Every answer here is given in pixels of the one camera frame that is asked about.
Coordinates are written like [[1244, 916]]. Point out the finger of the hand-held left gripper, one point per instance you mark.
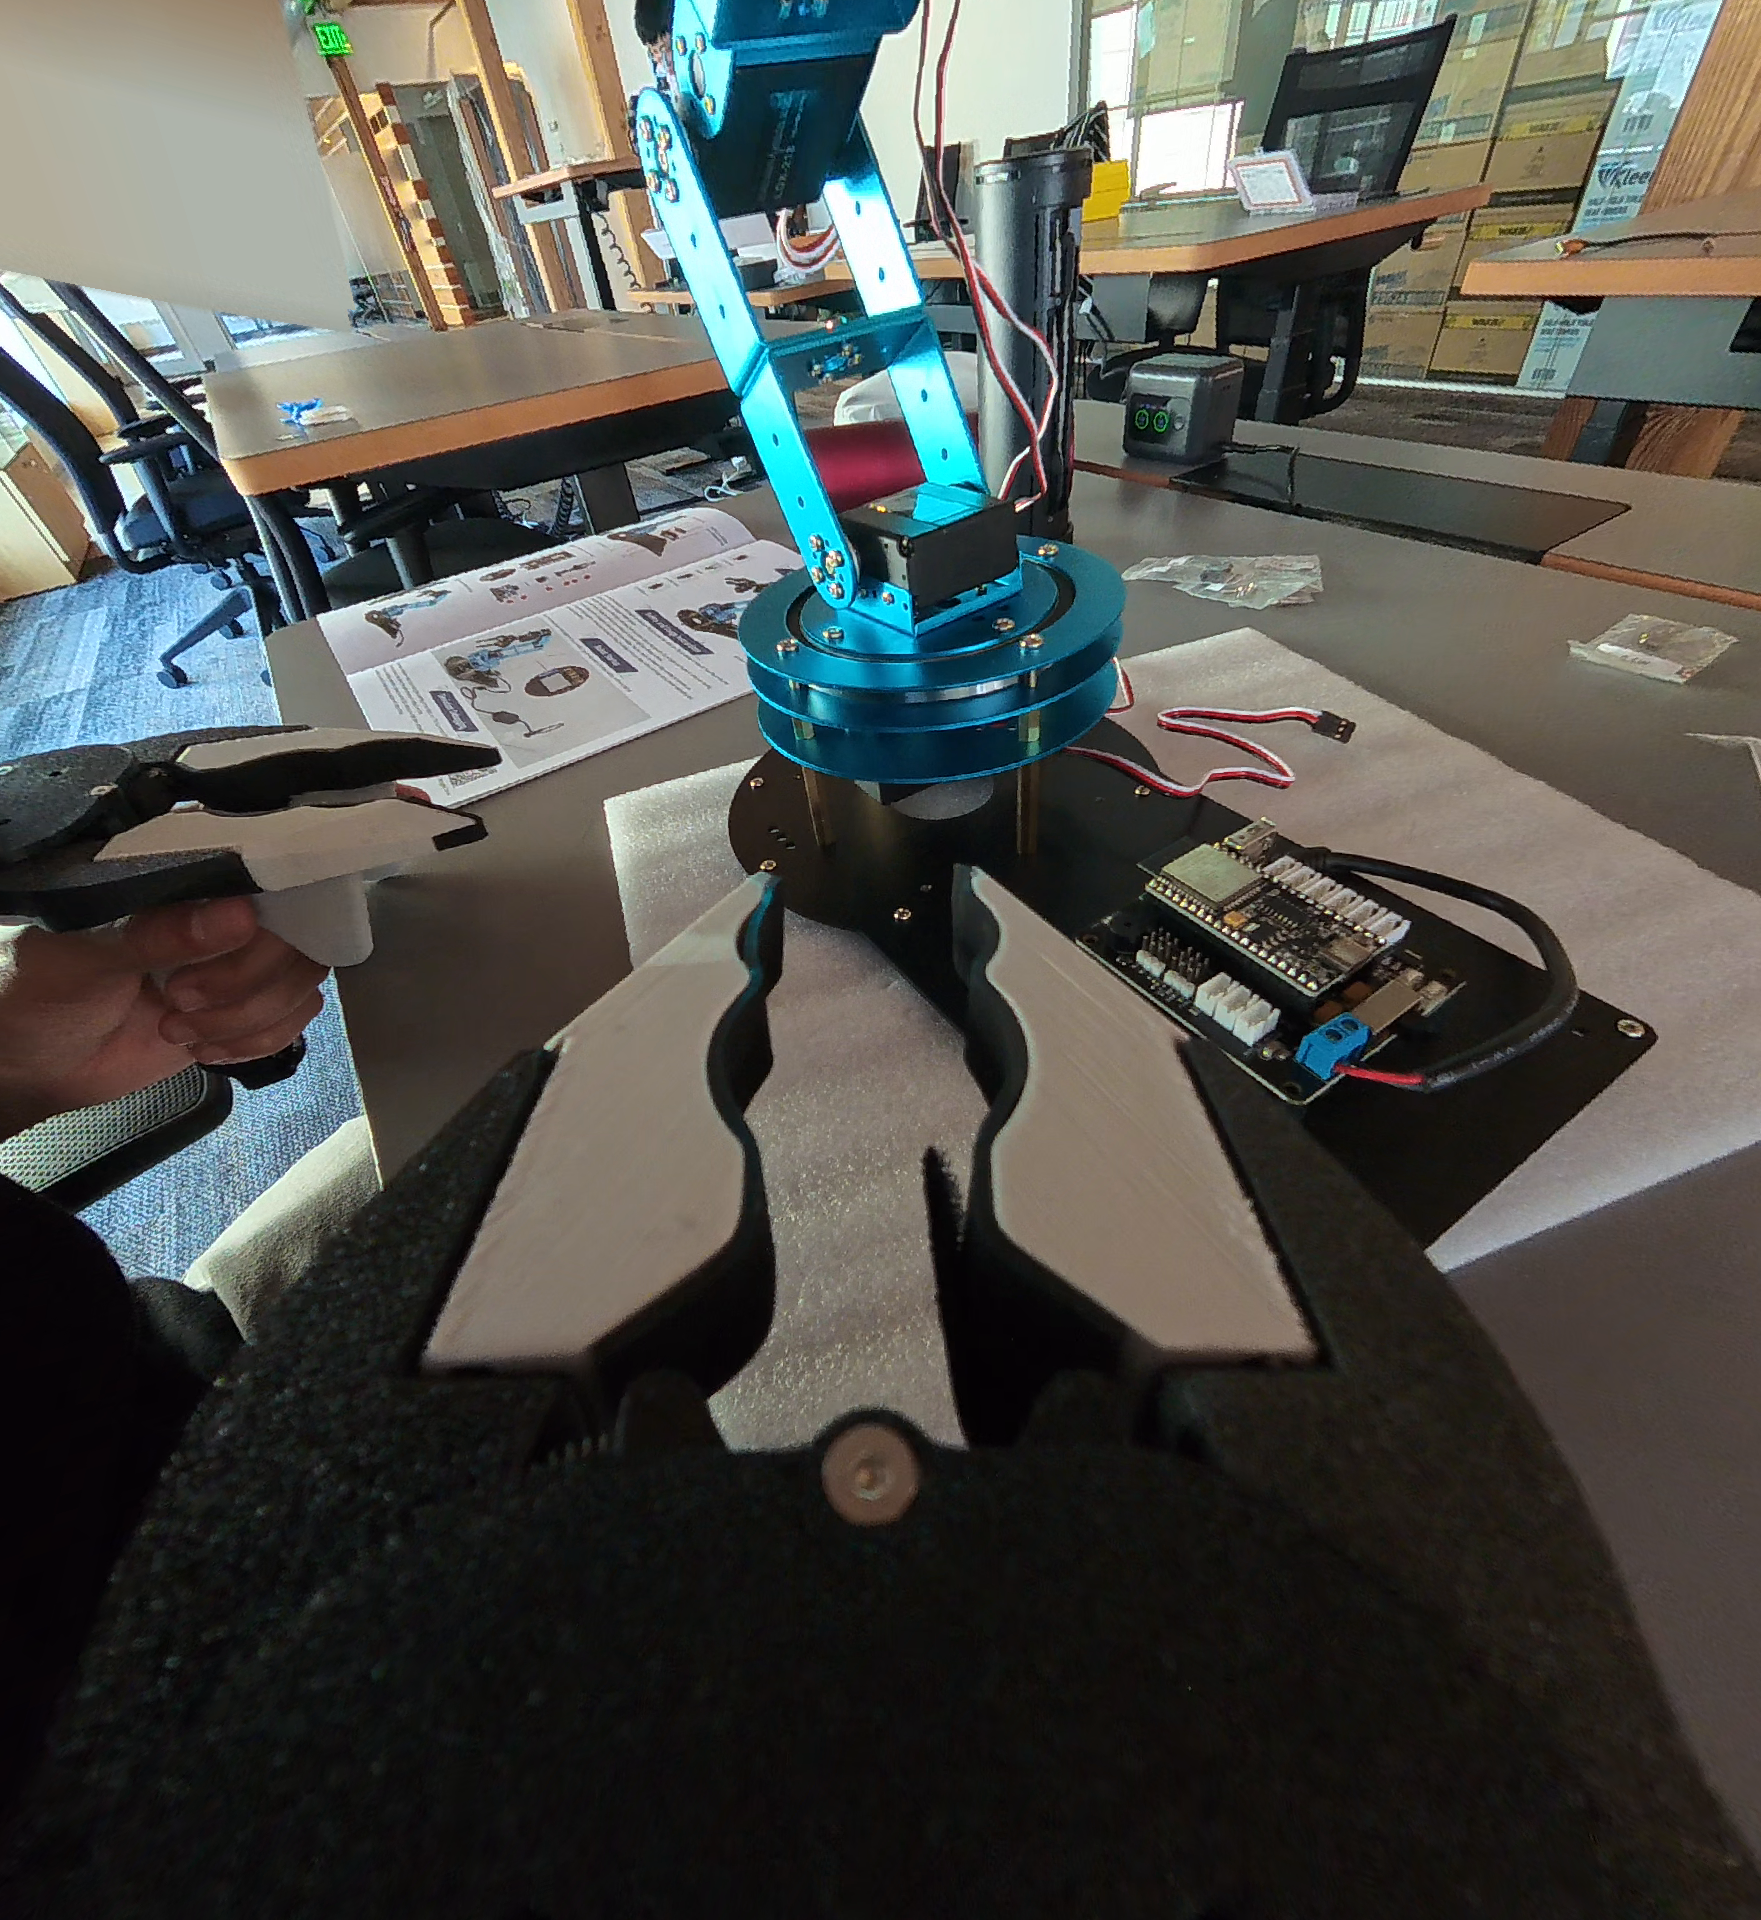
[[295, 847], [295, 757]]

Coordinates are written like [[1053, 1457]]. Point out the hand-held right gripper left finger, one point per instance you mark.
[[595, 1184]]

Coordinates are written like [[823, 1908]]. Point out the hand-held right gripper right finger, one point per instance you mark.
[[1121, 1184]]

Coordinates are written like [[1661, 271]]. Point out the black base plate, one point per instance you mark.
[[1496, 1080]]

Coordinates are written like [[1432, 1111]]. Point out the blue toy robot arm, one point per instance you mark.
[[941, 647]]

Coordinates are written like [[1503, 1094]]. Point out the wood-edged office desk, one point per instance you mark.
[[1270, 233], [490, 391], [1645, 263]]

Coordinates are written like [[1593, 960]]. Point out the black desk mat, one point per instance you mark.
[[1421, 504]]

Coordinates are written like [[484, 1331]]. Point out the grey wood-edged desk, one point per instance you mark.
[[1722, 526]]

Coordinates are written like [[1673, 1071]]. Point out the person's left hand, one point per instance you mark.
[[72, 1022]]

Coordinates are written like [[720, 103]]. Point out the green circuit board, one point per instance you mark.
[[1241, 960]]

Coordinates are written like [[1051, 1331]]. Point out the instruction booklet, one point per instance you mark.
[[565, 630]]

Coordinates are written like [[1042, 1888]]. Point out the mesh chair armrest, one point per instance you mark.
[[116, 1127]]

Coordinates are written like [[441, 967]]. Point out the small blue object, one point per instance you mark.
[[307, 413]]

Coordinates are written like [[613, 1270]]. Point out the white foam sheet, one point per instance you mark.
[[1421, 810]]

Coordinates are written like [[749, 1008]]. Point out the wooden slat partition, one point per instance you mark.
[[385, 197]]

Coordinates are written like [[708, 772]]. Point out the person's dark clothing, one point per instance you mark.
[[11, 1424]]

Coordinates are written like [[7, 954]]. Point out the dark red cylinder case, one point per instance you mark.
[[858, 450]]

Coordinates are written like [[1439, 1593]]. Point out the green exit sign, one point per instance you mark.
[[327, 38]]

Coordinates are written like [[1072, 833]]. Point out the small grey charger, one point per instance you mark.
[[1188, 413]]

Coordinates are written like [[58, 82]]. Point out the tall black cylinder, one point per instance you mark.
[[1029, 302]]

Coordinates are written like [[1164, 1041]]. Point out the yellow storage bin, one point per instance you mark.
[[1105, 188]]

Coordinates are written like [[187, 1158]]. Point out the white sign card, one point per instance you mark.
[[1270, 181]]

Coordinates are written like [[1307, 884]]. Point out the black mesh office chair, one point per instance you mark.
[[1360, 105]]

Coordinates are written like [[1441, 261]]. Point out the stack of cardboard boxes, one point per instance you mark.
[[1539, 151]]

